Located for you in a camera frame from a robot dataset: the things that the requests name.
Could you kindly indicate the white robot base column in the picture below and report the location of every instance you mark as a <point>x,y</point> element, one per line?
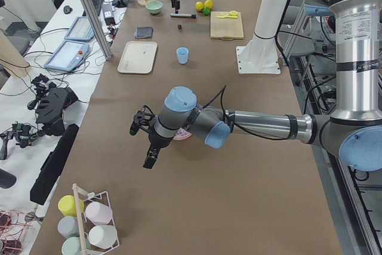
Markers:
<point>260,55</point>

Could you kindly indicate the light blue plastic cup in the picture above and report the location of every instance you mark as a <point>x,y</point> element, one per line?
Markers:
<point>182,55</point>

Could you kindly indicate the pink cup in rack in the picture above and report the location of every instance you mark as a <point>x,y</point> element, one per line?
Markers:
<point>98,213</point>

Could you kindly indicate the white cup in rack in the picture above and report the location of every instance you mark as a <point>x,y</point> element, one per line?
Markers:
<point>103,236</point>

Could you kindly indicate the yellow cup in rack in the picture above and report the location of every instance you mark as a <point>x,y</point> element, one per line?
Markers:
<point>66,205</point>

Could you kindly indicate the grey cup in rack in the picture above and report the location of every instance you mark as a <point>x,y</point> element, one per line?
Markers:
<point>68,227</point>

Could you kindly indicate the mint cup in rack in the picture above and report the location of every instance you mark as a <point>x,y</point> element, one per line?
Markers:
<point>71,246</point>

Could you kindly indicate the mint green bowl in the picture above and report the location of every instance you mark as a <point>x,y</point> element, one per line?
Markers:
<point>154,7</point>

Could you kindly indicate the yellow lemon near scoop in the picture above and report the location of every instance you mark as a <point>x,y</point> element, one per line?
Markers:
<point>199,6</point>

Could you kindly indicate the green lime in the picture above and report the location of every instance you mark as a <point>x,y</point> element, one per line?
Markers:
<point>206,11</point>

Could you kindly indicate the pink bowl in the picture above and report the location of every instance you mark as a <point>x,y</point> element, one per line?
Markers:
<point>182,134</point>

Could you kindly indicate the grey folded cloth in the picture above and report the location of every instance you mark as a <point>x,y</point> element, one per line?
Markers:
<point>143,32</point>

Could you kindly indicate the wooden cutting board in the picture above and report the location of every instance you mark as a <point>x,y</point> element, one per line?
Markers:
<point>226,29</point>

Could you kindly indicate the cream serving tray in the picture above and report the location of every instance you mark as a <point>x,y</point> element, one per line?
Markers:
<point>138,57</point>

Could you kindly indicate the far teach pendant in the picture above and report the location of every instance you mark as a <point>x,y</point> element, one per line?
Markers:
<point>80,30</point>

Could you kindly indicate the teach pendant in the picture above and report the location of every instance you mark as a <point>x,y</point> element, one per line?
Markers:
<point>80,30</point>
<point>68,56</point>

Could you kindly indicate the black bar speaker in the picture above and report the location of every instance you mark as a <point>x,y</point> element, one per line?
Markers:
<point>53,166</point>

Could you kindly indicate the black computer mouse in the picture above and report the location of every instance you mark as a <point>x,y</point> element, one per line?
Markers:
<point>67,9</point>

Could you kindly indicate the near teach pendant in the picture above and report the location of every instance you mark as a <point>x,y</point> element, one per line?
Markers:
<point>68,56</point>

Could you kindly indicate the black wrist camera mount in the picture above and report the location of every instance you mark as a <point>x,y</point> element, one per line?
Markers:
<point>142,120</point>

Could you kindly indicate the aluminium frame post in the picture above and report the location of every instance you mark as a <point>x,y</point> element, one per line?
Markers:
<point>97,28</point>

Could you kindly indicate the white wire cup rack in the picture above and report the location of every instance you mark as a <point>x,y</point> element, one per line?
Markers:
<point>96,225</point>

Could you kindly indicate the black plastic bracket device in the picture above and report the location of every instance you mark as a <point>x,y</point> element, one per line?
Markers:
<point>49,105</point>

